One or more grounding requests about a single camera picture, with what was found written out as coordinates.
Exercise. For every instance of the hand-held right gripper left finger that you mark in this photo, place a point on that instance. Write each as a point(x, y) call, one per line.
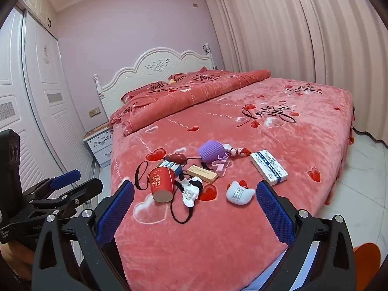
point(116, 215)

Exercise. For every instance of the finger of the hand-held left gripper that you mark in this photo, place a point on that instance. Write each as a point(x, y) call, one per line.
point(83, 189)
point(65, 179)

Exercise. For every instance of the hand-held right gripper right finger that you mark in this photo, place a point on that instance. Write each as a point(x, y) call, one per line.
point(274, 215)

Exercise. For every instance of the white plush heart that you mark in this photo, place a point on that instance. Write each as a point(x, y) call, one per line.
point(239, 192)

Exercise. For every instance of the red paper cup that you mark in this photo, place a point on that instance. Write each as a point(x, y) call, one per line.
point(160, 185)

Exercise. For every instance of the small blue white carton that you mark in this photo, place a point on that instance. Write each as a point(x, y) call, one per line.
point(172, 166)

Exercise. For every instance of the red computer mouse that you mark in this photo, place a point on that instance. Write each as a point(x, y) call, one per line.
point(177, 158)

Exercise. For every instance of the wooden block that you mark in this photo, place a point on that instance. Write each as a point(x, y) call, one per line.
point(201, 174)

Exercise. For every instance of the white nightstand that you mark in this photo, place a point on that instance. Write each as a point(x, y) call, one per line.
point(100, 148)

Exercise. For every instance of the white blue flat box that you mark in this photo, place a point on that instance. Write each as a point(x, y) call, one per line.
point(268, 166)

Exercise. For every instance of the pink heart printed blanket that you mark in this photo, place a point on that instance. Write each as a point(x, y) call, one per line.
point(242, 157)

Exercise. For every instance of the pink plastic clip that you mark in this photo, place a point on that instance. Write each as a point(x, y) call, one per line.
point(219, 166)

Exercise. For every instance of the purple ribbed silicone cup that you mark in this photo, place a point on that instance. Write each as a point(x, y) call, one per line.
point(210, 150)

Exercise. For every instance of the pink printed pillow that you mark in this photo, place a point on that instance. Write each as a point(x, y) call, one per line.
point(151, 88)
point(189, 76)

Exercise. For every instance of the folded pink quilt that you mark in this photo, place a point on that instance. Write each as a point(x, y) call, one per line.
point(182, 97)

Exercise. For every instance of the white carved bed headboard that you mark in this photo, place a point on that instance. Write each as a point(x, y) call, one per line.
point(157, 57)

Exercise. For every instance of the pale pleated curtain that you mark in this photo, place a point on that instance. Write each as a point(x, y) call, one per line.
point(288, 36)

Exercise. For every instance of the gold wall outlet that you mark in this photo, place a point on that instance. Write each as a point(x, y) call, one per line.
point(94, 112)

